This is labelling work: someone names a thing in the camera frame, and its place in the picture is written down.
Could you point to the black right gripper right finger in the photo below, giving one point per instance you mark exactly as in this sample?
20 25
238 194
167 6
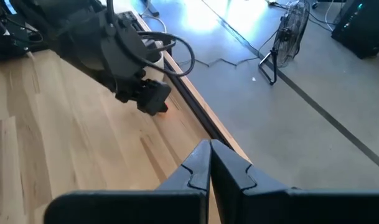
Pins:
229 174

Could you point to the black floor fan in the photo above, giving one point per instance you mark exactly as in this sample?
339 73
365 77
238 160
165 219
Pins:
288 31

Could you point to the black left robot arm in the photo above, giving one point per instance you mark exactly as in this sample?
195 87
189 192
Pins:
36 18

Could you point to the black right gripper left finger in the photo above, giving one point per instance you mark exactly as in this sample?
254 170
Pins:
198 168

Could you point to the black computer tower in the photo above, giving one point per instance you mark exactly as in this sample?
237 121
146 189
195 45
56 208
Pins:
360 28

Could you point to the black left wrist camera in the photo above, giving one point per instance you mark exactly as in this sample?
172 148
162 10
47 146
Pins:
153 96

